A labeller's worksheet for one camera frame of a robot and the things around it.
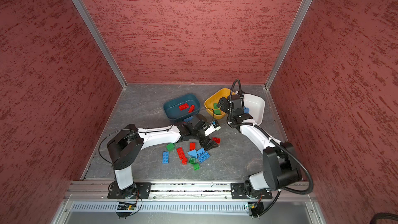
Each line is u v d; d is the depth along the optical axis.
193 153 0.84
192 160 0.81
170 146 0.87
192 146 0.87
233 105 0.66
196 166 0.80
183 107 1.06
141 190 0.75
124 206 0.73
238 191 0.74
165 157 0.83
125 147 0.49
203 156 0.85
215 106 1.07
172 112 1.06
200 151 0.85
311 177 0.37
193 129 0.68
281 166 0.43
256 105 1.08
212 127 0.76
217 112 0.97
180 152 0.86
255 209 0.71
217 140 0.91
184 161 0.82
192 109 1.04
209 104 1.08
